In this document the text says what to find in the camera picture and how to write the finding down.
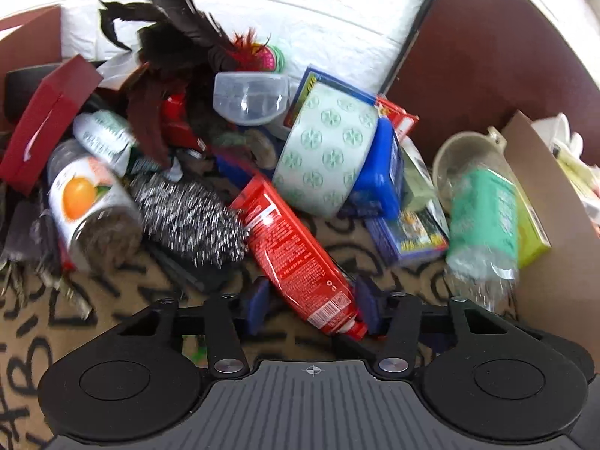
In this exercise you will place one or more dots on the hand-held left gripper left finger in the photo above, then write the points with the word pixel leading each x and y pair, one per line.
pixel 258 307

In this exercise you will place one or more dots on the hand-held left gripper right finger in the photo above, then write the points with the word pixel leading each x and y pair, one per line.
pixel 370 307

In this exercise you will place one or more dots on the red packet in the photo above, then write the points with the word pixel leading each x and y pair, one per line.
pixel 295 258

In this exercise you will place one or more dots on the brown cardboard box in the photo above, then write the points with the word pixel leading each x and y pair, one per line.
pixel 558 253

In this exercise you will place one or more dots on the clear plastic lidded container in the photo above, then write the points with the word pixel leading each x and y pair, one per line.
pixel 251 98

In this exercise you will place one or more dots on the blue card pack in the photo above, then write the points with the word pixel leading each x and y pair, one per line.
pixel 408 236

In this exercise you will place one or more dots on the steel wool scrubber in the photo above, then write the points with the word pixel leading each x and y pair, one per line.
pixel 192 218

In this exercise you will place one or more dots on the yellow-green small carton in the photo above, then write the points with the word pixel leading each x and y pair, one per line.
pixel 532 225

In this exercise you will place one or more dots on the small olive green box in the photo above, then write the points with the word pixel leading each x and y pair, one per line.
pixel 422 183

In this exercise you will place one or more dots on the blue plastic box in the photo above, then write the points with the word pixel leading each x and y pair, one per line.
pixel 382 168

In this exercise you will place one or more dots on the clear bottle with green label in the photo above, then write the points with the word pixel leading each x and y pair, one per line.
pixel 485 225

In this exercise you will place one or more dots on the pale green patterned tape roll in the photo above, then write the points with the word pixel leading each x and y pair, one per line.
pixel 326 150

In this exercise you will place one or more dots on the clear plastic cup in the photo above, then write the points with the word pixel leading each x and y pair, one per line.
pixel 457 159

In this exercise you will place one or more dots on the red and white small carton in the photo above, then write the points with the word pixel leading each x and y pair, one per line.
pixel 398 115

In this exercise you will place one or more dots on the jar with orange label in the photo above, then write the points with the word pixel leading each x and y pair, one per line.
pixel 86 201

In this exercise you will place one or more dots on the letter printed blanket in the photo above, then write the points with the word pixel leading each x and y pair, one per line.
pixel 56 361

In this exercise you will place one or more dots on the white ceramic bowl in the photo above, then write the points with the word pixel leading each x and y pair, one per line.
pixel 560 131

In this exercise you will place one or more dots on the bunch of keys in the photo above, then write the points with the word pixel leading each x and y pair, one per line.
pixel 33 281

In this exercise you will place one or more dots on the white bottle with green label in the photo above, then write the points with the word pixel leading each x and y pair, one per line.
pixel 105 138

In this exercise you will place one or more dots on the pink green round toy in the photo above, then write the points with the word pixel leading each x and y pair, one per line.
pixel 269 57

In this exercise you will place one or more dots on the dark feather duster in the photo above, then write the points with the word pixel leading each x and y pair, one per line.
pixel 187 42

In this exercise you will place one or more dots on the dark red flat box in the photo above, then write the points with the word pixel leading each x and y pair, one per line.
pixel 44 122

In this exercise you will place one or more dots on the brown headboard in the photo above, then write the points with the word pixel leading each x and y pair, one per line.
pixel 492 47

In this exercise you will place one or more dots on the white bedding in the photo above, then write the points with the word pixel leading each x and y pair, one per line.
pixel 328 14

